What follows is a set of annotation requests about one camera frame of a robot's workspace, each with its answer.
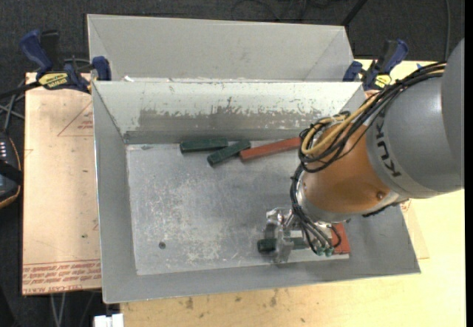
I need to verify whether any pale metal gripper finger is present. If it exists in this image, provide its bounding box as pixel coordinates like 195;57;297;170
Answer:
272;240;296;264
263;208;288;242

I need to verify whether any dark green block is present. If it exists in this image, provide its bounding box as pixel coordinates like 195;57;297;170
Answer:
180;138;229;154
256;237;306;255
206;139;252;168

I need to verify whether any red-brown flat block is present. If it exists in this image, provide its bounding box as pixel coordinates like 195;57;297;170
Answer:
239;136;304;164
330;223;351;257

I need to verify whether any grey metal bin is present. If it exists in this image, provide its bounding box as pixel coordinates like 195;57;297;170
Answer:
86;13;422;305

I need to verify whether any brown cardboard board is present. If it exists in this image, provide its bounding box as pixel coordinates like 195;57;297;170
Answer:
21;72;432;297

